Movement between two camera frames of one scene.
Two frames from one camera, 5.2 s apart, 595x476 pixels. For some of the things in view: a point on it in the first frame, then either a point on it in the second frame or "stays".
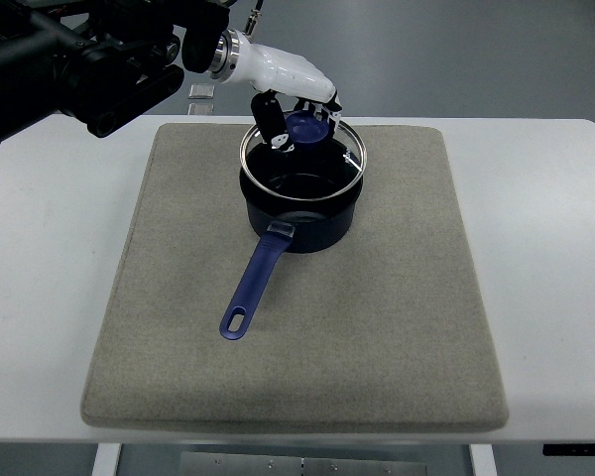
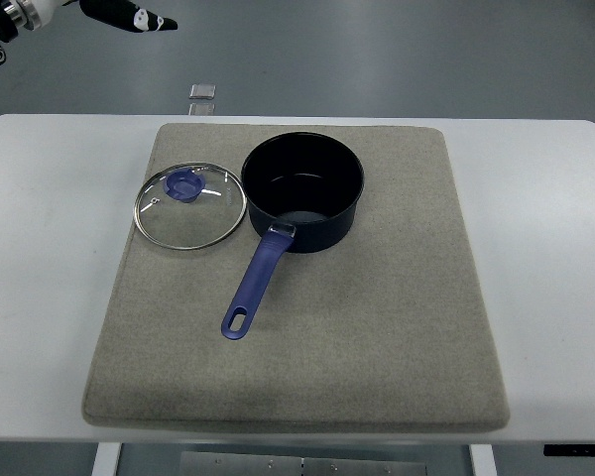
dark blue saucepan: x=307 y=198 stays
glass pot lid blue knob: x=320 y=165 → x=188 y=205
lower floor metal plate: x=200 y=109 stays
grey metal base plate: x=221 y=464 stays
